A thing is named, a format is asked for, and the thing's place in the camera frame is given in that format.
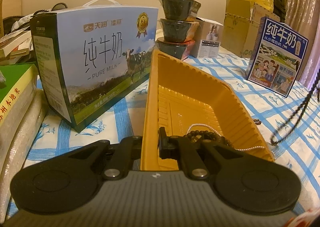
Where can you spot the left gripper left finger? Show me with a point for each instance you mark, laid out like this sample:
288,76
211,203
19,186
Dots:
123,158

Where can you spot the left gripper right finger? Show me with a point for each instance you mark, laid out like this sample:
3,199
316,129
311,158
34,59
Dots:
180,148

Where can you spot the yellow plastic tray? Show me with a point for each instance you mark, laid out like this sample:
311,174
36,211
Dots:
181,95

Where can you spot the bottom black food bowl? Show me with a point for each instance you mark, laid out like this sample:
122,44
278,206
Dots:
178,50

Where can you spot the black food bowl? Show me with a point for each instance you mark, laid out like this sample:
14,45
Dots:
181,10
178,50
178,31

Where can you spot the small white product box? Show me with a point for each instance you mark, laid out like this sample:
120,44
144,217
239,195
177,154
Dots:
207,39

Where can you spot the large pure milk carton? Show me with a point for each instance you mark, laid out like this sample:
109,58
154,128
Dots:
90,57

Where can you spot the middle black food bowl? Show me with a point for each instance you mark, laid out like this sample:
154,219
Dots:
178,31

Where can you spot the top black food bowl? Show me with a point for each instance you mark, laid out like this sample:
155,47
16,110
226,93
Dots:
181,10

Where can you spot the brown cardboard box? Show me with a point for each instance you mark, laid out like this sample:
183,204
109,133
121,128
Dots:
241,24

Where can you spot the small blue milk carton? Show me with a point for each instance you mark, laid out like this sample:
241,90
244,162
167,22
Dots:
277,56

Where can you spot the stack of papers books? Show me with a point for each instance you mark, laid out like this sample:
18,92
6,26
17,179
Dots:
16,42

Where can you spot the pink curtain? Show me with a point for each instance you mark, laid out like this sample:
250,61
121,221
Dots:
303,17

